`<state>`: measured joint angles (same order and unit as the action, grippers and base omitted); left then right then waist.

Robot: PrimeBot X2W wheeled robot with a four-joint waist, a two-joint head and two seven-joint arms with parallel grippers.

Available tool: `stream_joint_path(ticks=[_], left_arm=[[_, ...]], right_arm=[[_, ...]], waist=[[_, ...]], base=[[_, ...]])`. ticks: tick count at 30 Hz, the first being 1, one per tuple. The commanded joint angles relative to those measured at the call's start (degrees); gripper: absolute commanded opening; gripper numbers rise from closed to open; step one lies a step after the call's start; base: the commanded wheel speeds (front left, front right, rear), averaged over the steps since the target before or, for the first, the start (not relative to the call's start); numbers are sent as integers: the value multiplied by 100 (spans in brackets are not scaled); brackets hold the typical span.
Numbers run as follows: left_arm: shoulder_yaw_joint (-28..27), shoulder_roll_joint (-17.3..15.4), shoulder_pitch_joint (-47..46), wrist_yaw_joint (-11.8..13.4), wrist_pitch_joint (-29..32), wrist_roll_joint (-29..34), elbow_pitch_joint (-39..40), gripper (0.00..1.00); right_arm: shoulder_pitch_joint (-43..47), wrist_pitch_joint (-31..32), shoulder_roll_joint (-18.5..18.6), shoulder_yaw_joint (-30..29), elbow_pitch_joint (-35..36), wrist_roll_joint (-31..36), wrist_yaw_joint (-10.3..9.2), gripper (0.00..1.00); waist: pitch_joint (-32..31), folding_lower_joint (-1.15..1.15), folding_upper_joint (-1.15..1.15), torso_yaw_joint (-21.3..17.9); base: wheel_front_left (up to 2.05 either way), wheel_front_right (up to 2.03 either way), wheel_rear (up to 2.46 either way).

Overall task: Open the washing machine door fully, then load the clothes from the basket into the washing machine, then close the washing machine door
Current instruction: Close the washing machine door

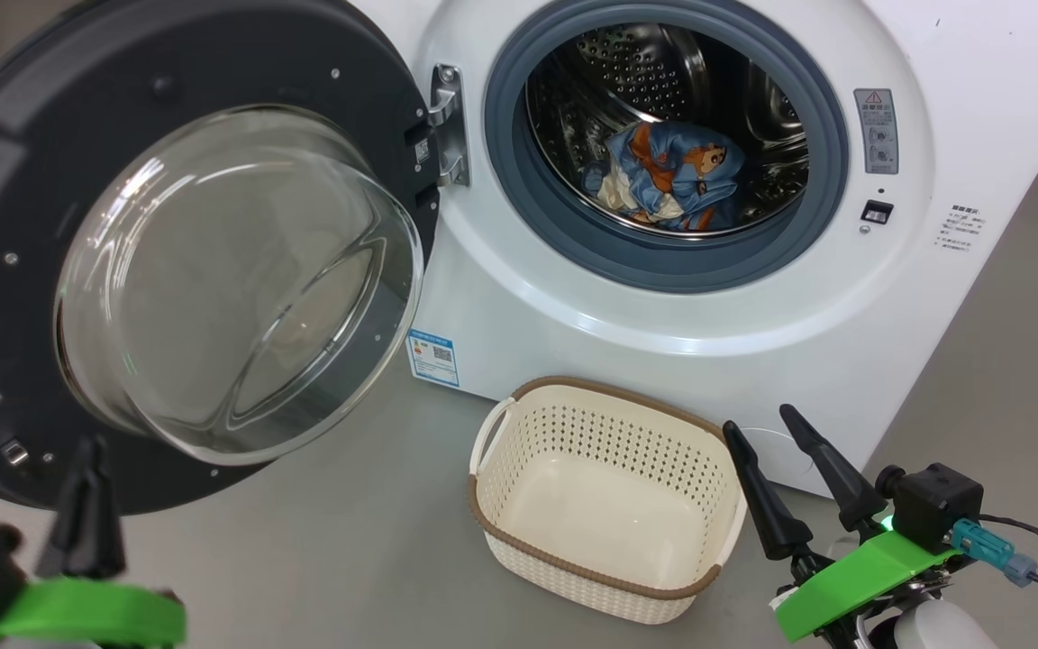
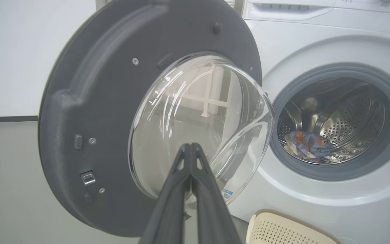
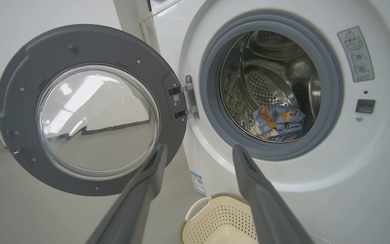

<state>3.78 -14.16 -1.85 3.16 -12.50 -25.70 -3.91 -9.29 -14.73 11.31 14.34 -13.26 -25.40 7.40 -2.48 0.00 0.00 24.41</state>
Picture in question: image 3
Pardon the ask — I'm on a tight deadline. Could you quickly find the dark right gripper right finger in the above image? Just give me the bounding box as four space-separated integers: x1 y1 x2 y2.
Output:
232 145 314 244

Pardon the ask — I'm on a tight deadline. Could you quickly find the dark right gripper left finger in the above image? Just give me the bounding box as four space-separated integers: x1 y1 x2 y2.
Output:
86 143 169 244

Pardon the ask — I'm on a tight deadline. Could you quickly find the blue garment with white lining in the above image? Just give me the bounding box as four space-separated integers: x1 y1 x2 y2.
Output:
251 121 298 142

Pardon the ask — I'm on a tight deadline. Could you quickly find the blue garment with orange print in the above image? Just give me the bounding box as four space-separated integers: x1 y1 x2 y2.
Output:
254 104 307 138

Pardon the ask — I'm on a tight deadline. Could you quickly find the round black glass washer door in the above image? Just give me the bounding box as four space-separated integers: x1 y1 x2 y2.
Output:
0 24 188 197

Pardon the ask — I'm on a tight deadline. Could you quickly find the white front-load washing machine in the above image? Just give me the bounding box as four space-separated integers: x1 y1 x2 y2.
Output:
150 0 390 244

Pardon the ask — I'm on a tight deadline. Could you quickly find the metal door hinge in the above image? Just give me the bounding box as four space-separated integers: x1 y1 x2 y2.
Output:
168 75 201 119

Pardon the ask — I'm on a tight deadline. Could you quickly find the perforated steel washer drum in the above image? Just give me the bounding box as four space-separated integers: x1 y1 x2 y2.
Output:
219 30 322 143

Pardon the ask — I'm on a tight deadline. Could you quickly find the black door latch socket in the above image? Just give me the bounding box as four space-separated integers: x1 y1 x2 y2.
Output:
355 99 376 114

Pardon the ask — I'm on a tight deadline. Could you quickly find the cream perforated laundry basket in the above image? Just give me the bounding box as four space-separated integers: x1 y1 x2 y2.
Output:
178 193 260 244

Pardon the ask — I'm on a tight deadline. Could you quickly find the blue energy label sticker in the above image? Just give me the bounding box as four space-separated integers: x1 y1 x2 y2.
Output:
190 171 207 196

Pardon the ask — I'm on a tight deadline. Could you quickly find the grey warning sticker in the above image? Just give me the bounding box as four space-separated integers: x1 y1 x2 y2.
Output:
337 26 375 83

